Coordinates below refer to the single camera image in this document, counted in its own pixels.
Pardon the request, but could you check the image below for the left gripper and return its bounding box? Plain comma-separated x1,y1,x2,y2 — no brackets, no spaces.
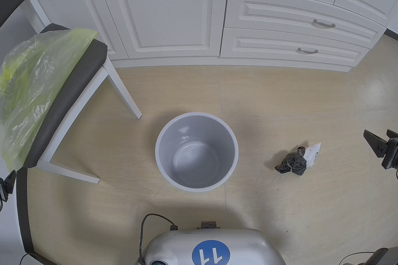
0,169,17,211

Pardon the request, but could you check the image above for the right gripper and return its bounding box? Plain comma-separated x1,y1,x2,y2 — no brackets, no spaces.
364,130,398,170

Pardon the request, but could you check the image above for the black plastic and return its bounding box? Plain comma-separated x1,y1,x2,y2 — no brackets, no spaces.
274,147,308,176

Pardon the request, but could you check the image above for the yellow plastic bag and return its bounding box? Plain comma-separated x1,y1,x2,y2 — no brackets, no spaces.
0,27,98,169

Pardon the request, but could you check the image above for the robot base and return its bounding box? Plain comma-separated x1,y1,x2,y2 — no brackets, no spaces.
144,222,286,265

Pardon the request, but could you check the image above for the white trash bin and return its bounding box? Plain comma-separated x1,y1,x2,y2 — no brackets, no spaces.
155,112,239,193

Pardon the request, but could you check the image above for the white chair dark grey seat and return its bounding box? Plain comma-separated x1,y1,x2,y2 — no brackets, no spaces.
0,0,143,184

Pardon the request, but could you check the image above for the black cable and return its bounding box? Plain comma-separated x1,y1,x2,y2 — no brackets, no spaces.
139,213,178,265
336,252,374,265
20,253,41,265

